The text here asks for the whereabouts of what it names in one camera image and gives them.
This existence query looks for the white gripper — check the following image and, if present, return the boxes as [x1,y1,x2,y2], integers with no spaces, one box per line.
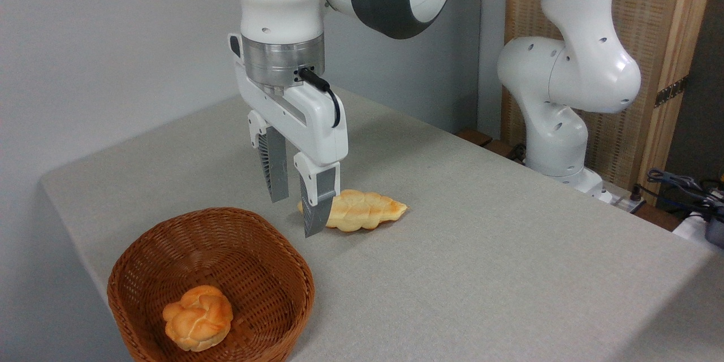
[228,33,349,238]

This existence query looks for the long braided bread loaf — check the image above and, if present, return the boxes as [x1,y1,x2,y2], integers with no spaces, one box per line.
[298,189,408,233]

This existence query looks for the round knotted bread roll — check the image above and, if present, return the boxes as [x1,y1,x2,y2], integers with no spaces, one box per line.
[162,286,234,352]

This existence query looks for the brown wicker basket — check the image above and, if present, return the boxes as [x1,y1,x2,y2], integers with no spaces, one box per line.
[107,207,315,362]

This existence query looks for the woven wooden folding screen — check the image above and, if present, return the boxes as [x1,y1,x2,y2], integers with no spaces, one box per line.
[501,0,720,204]

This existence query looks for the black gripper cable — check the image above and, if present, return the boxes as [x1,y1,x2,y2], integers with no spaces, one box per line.
[298,67,342,128]

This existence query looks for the black cable bundle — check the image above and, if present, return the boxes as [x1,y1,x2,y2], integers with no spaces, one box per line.
[632,168,724,217]

